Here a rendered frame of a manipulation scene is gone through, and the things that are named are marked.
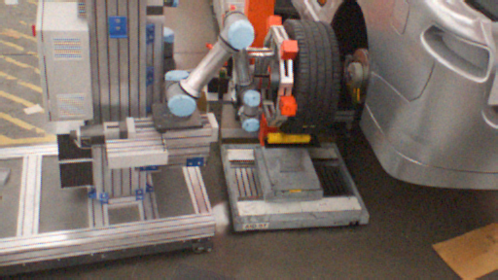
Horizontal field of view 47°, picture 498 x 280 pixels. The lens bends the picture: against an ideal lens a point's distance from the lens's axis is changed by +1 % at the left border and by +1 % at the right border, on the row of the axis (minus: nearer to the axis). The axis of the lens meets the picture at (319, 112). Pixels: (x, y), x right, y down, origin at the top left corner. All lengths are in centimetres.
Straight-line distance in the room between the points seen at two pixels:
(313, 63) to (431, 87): 76
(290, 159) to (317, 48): 84
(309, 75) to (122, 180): 116
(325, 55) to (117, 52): 103
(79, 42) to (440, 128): 163
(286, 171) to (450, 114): 139
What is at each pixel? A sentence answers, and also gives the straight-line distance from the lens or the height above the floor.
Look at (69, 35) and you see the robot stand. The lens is 272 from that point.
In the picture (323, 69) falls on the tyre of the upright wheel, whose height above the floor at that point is 104.
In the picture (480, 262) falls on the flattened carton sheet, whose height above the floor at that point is 1.
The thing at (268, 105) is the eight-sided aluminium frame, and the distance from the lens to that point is 341.
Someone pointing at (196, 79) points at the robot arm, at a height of 111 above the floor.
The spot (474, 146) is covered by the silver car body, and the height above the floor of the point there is 108.
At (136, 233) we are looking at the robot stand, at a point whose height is 23.
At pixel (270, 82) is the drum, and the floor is 85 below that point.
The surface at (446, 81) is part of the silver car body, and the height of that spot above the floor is 135.
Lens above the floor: 233
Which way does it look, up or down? 30 degrees down
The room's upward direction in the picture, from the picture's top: 10 degrees clockwise
